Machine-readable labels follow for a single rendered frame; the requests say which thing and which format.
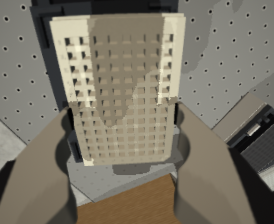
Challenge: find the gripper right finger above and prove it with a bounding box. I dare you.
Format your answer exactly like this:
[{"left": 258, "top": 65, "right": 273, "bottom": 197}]
[{"left": 173, "top": 101, "right": 274, "bottom": 224}]

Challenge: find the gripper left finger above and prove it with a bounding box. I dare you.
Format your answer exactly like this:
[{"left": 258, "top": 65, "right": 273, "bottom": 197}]
[{"left": 0, "top": 107, "right": 78, "bottom": 224}]

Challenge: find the dark grey well plate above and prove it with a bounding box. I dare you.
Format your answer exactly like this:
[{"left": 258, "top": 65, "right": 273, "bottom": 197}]
[{"left": 233, "top": 113, "right": 274, "bottom": 173}]

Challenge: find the grey perforated base plate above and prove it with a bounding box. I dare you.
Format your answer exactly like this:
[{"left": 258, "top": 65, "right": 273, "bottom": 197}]
[{"left": 0, "top": 0, "right": 274, "bottom": 203}]

